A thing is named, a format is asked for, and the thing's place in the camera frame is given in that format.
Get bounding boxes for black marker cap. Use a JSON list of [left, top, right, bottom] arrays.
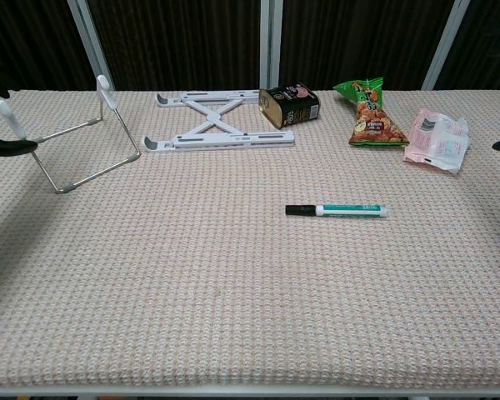
[[285, 203, 318, 218]]

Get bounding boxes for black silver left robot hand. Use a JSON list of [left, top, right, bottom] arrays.
[[0, 72, 39, 158]]

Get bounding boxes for white folding laptop stand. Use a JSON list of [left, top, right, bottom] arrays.
[[143, 88, 296, 153]]

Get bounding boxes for green white marker pen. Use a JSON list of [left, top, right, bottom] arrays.
[[315, 202, 391, 219]]

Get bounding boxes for green snack bag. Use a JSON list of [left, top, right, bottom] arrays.
[[332, 76, 410, 148]]

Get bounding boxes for metal wire tablet stand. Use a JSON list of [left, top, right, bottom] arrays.
[[0, 74, 143, 194]]

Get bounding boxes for black gold tin can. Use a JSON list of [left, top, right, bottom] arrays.
[[258, 81, 321, 130]]

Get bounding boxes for pink wet wipes packet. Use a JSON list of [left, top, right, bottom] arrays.
[[402, 107, 472, 175]]

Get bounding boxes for pink white woven tablecloth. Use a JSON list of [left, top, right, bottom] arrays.
[[0, 88, 500, 388]]

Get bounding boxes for white frame post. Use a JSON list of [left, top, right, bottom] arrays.
[[421, 0, 472, 91], [259, 0, 284, 91], [66, 0, 116, 93]]

